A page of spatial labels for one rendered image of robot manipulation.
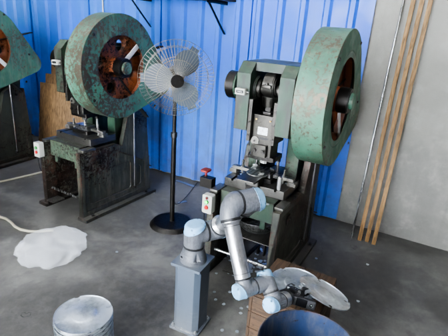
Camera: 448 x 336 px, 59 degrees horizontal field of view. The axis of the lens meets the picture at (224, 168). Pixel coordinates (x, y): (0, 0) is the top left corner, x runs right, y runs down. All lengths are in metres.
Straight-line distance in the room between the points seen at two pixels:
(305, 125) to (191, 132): 2.38
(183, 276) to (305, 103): 1.15
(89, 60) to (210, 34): 1.46
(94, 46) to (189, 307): 1.96
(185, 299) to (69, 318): 0.61
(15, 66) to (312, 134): 3.54
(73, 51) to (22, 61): 1.83
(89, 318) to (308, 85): 1.64
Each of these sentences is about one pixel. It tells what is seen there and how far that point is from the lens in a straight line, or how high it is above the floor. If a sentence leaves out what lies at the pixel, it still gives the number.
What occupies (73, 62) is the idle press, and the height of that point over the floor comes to 1.38.
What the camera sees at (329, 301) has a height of 0.40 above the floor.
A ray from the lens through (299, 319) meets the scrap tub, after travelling 2.02.
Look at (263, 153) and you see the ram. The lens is 2.63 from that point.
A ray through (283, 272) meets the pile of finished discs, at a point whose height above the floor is 0.36.
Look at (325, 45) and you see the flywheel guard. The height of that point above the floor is 1.64.
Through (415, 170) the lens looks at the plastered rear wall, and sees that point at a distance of 3.75.
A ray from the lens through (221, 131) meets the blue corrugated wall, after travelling 4.19.
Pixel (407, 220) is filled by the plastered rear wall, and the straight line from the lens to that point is 3.90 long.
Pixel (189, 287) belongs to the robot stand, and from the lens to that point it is 2.30.
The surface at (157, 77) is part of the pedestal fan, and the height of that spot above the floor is 1.30.
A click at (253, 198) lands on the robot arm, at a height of 0.95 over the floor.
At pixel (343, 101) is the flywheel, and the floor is 1.33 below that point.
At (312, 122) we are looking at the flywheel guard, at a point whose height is 1.25.
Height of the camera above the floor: 1.70
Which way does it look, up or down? 20 degrees down
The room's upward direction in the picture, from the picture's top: 4 degrees clockwise
